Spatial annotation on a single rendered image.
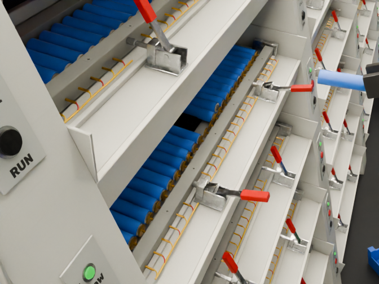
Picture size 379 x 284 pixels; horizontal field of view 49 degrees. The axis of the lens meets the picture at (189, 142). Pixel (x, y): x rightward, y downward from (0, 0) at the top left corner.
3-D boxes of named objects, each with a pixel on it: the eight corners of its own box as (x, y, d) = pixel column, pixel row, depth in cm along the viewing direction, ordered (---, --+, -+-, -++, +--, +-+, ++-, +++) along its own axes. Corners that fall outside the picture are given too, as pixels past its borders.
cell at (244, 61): (219, 57, 84) (250, 66, 82) (215, 62, 83) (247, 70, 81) (220, 49, 83) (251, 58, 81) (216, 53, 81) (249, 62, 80)
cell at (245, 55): (223, 53, 85) (253, 61, 83) (219, 57, 84) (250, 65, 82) (223, 45, 84) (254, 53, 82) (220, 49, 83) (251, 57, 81)
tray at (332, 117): (353, 81, 158) (365, 48, 149) (324, 189, 116) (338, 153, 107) (300, 67, 164) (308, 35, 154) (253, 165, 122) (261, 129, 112)
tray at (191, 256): (296, 78, 88) (307, 37, 82) (170, 347, 46) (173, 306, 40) (207, 54, 94) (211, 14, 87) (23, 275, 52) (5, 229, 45)
